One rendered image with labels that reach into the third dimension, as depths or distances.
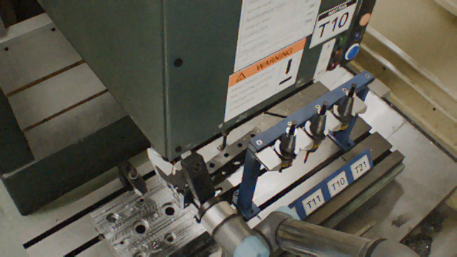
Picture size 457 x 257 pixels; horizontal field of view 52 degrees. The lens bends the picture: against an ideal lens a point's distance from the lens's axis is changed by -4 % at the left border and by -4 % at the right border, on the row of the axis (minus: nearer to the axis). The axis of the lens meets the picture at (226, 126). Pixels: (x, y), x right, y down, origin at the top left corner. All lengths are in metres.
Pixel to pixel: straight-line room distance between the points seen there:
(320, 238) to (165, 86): 0.53
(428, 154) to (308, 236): 0.97
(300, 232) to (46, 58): 0.80
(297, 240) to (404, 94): 1.00
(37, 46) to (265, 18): 0.79
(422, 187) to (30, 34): 1.40
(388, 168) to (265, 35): 1.10
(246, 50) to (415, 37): 1.16
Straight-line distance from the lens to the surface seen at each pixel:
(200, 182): 1.03
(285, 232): 1.10
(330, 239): 1.01
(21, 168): 1.70
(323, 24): 0.81
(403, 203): 1.86
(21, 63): 1.35
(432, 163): 1.92
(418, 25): 1.77
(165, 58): 0.60
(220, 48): 0.65
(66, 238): 1.50
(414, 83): 1.87
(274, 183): 1.58
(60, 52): 1.38
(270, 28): 0.70
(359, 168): 1.64
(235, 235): 1.01
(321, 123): 1.28
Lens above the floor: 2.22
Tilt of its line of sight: 52 degrees down
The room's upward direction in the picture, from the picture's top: 7 degrees clockwise
